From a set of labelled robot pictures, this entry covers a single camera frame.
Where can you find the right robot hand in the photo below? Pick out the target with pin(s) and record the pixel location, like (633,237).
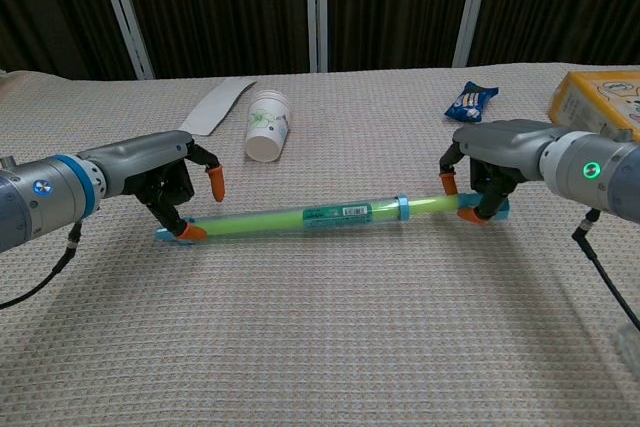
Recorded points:
(505,139)

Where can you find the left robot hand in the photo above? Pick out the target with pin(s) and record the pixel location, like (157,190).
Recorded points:
(145,159)

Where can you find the green blue water pump toy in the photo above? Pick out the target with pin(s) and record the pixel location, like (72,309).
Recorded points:
(280,217)

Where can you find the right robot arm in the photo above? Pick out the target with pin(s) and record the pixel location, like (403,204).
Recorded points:
(592,169)

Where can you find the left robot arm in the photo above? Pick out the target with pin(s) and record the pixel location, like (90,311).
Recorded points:
(35,202)

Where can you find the blue snack packet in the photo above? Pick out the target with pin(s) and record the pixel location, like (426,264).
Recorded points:
(470,103)

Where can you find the white paper strip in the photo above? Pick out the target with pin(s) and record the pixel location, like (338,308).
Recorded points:
(215,106)

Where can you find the yellow cardboard box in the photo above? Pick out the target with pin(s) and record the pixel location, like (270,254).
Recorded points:
(595,102)

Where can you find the white paper cup green print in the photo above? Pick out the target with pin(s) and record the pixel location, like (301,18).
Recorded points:
(267,127)

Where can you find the beige woven tablecloth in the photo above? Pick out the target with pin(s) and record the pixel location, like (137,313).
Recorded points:
(320,322)

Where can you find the clear plastic item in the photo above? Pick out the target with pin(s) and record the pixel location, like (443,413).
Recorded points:
(631,347)

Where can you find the white screen frame post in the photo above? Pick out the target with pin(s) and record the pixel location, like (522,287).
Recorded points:
(316,9)
(472,7)
(125,12)

